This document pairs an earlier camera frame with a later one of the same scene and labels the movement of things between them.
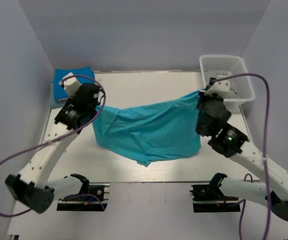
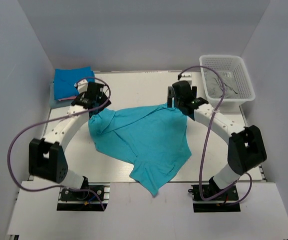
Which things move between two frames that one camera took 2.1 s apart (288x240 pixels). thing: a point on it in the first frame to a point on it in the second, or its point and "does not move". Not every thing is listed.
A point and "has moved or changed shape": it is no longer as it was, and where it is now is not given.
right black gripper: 203,97 to 171,94
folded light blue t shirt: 55,103 does not move
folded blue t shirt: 84,74 does not move
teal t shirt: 144,132 has moved or changed shape
